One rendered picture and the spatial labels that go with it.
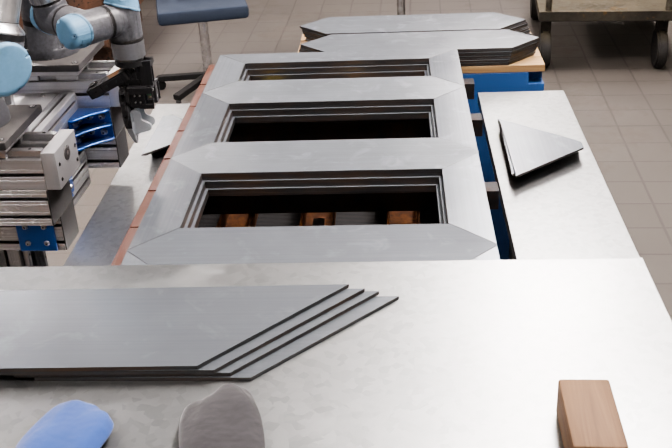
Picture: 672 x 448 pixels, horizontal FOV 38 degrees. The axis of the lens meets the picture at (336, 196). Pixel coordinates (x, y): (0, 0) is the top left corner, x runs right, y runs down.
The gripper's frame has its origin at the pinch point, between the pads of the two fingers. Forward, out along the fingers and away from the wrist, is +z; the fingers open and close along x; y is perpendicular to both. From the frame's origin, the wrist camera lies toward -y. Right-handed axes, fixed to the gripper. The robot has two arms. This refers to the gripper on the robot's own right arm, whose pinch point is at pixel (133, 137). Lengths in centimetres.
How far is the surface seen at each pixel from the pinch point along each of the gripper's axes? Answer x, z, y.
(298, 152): 1.3, 5.6, 39.6
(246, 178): -9.5, 7.1, 28.2
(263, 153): 1.1, 5.6, 31.1
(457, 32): 99, 7, 84
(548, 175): 10, 18, 101
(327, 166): -7.1, 5.6, 47.1
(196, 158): -1.0, 5.5, 15.0
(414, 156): -2, 6, 68
